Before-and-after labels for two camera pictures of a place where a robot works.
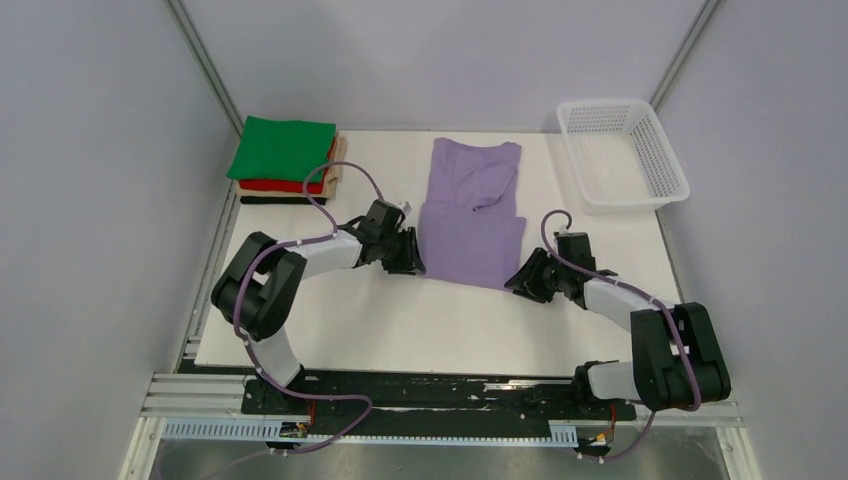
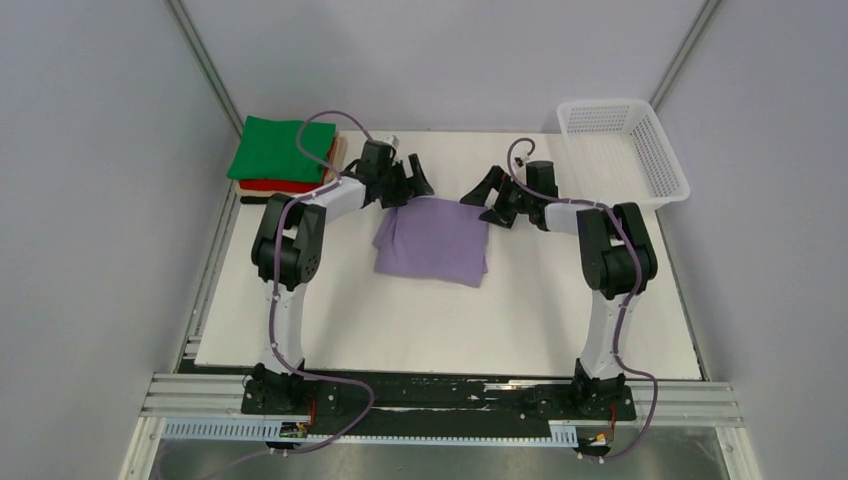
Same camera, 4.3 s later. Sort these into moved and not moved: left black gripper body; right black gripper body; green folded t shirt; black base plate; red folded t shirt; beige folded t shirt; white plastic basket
Moved: left black gripper body; right black gripper body
Not moved: white plastic basket; black base plate; beige folded t shirt; red folded t shirt; green folded t shirt
